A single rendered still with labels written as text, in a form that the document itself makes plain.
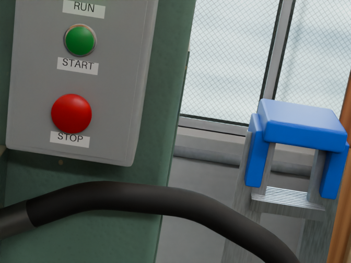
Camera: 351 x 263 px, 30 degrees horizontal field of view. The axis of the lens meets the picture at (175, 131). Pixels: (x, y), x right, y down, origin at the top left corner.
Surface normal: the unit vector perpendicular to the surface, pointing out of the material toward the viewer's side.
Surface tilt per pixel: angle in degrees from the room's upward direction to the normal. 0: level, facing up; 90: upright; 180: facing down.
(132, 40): 90
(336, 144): 90
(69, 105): 81
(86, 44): 90
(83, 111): 85
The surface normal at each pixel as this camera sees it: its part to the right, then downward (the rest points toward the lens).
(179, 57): 0.23, 0.36
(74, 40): -0.08, 0.31
